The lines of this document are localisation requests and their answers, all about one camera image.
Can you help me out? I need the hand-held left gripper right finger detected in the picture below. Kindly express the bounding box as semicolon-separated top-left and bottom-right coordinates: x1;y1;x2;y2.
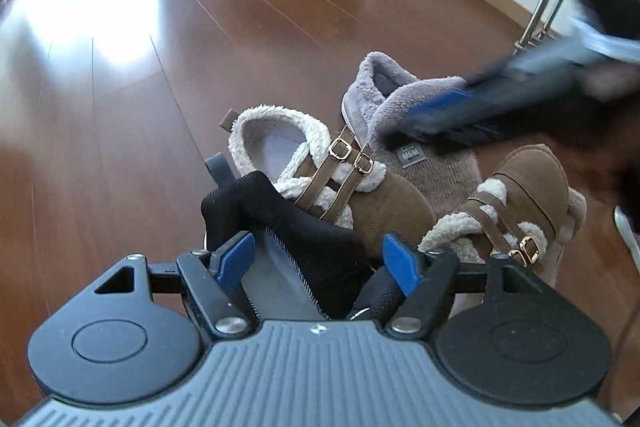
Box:
382;232;551;339

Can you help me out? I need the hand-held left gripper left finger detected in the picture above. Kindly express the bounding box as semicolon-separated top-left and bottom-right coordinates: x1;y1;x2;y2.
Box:
92;231;261;340

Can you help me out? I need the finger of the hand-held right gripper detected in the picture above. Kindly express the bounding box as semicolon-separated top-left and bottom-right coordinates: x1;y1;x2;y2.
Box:
395;74;601;155
407;34;596;128

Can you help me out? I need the brown fleece-lined buckle shoe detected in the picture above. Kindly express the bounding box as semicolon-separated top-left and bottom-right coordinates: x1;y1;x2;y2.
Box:
417;144;573;280
218;104;438;265

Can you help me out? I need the grey fluffy slipper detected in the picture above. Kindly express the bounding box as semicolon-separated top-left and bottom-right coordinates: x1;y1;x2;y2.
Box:
341;52;483;212

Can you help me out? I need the black knit sneaker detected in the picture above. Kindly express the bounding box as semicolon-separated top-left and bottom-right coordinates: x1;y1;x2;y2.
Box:
200;152;416;323

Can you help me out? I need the taupe fluffy slipper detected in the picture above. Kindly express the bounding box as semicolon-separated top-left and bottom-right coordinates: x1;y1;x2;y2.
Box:
542;187;589;290

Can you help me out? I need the cream white shoe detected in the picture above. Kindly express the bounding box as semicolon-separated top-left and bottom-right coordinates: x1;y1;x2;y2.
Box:
614;204;640;265

